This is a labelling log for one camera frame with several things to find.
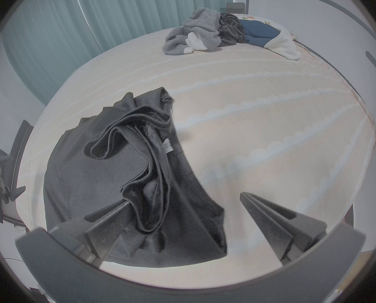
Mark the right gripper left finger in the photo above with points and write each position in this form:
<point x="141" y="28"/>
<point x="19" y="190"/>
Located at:
<point x="107" y="237"/>

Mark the black T-shirt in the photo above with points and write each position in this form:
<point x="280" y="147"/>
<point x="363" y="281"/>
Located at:
<point x="90" y="181"/>

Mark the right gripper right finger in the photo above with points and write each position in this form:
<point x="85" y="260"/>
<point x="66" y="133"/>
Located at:
<point x="279" y="232"/>

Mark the pile of clothes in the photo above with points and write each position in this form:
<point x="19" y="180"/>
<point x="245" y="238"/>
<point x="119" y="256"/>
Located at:
<point x="213" y="32"/>

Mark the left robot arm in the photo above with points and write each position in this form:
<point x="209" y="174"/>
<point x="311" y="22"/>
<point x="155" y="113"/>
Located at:
<point x="20" y="144"/>

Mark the white printed pillow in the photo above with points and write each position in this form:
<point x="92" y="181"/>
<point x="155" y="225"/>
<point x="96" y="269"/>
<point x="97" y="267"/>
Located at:
<point x="265" y="20"/>

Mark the bed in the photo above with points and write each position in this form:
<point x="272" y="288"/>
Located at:
<point x="254" y="121"/>

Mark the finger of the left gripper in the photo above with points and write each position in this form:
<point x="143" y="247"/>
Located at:
<point x="18" y="193"/>

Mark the blue-green curtain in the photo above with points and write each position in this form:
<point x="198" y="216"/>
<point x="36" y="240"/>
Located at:
<point x="33" y="43"/>
<point x="143" y="8"/>

